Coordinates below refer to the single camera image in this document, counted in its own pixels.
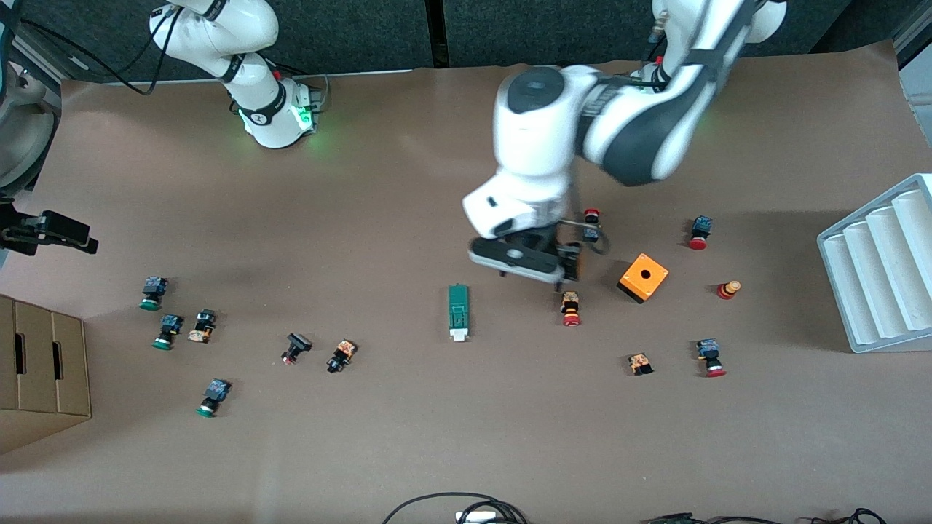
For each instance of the red mushroom pushbutton blue block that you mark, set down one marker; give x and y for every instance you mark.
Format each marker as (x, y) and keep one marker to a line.
(710, 356)
(700, 231)

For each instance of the white grooved tray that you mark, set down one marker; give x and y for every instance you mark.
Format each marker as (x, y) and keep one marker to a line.
(881, 269)

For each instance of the green mushroom pushbutton blue block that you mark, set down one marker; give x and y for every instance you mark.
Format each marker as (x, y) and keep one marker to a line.
(167, 331)
(212, 397)
(153, 292)

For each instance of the red emergency button orange block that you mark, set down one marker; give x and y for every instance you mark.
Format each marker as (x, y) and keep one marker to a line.
(571, 308)

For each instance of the grey round metal stand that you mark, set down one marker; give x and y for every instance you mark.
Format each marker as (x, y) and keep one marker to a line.
(22, 131)

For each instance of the red pushbutton black block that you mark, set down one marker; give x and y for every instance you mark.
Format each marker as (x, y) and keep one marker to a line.
(593, 215)

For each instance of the orange button enclosure box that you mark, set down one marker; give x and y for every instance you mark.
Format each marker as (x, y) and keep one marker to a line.
(644, 277)

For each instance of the white plug adapter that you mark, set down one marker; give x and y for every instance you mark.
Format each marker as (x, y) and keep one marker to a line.
(477, 517)

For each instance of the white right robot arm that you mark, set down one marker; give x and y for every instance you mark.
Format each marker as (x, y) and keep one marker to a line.
(262, 109)

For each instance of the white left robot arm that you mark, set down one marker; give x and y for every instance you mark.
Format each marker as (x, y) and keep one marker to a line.
(641, 124)

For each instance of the red yellow button head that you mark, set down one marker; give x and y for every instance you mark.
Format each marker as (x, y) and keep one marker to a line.
(728, 289)

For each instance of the brown cardboard box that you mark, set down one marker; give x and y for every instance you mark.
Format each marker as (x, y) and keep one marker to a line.
(44, 371)

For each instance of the black flat-head switch red terminals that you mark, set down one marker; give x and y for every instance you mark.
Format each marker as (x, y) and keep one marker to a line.
(295, 347)

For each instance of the orange black contact block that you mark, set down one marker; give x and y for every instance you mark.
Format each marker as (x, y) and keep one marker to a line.
(640, 363)

